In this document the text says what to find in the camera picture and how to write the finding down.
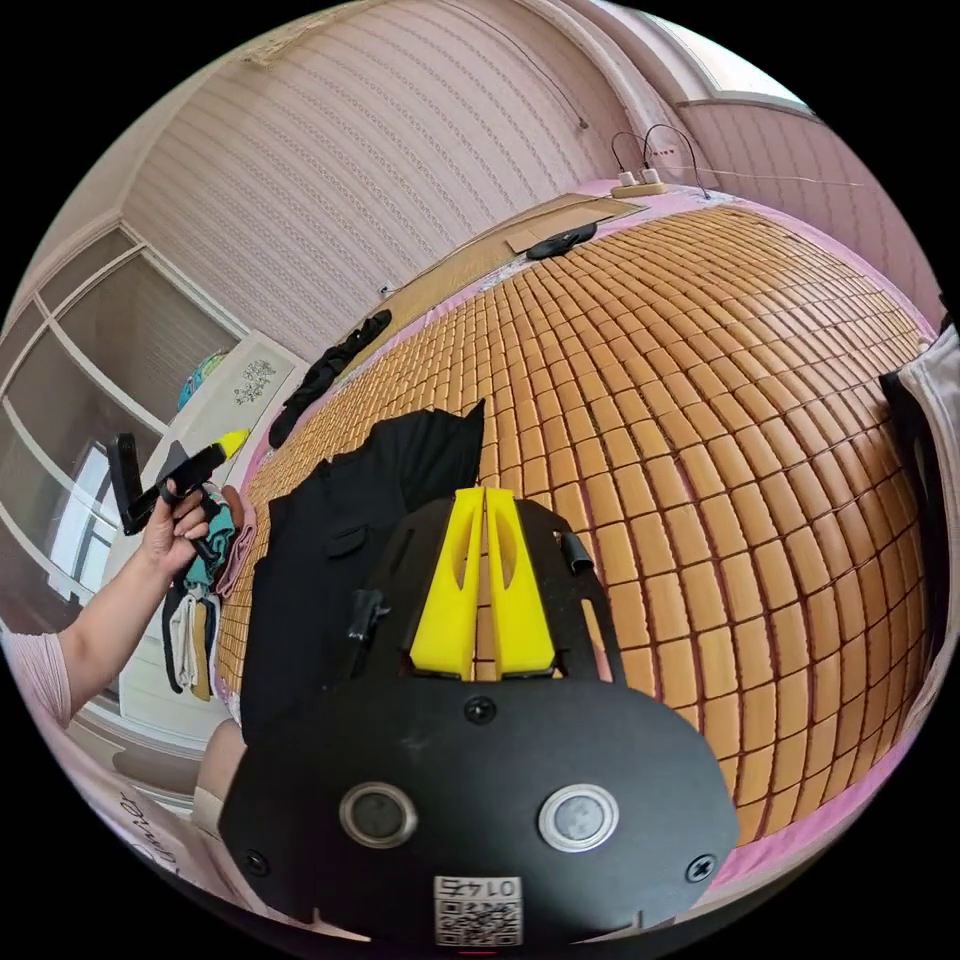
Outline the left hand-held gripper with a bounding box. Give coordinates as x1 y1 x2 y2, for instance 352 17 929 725
123 426 253 565

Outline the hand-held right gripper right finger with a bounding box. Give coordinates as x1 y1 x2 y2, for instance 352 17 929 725
485 487 557 677

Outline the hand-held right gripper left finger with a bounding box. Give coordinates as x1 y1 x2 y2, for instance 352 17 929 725
409 488 487 676

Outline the black short sleeve shirt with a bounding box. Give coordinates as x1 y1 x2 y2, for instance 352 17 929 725
238 399 489 745

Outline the person's left forearm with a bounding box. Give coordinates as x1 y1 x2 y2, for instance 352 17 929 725
58 558 181 725

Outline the person's left hand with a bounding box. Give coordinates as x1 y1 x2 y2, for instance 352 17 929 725
137 481 246 595

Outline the crumpled black garment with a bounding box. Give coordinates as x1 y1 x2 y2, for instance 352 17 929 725
267 308 394 451

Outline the pile of clothes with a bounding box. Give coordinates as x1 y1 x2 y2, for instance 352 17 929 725
160 485 258 704

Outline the bed with woven mat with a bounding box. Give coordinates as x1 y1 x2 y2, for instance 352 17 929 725
212 176 952 895

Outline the small black cloth item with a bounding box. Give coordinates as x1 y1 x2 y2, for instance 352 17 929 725
524 221 600 262

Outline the person's body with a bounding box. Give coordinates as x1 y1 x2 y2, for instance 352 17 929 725
0 628 253 928

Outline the flat brown cardboard sheet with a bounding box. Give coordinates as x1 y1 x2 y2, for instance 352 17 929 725
502 192 648 256

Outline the white and black hanging garment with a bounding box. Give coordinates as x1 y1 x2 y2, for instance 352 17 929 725
877 320 960 751

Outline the power strip with chargers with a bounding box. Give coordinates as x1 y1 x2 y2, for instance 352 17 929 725
608 123 714 202

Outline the small bright window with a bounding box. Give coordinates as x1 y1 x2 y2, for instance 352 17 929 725
693 29 823 121

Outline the large window with white frame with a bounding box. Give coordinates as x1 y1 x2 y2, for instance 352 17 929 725
0 223 253 605

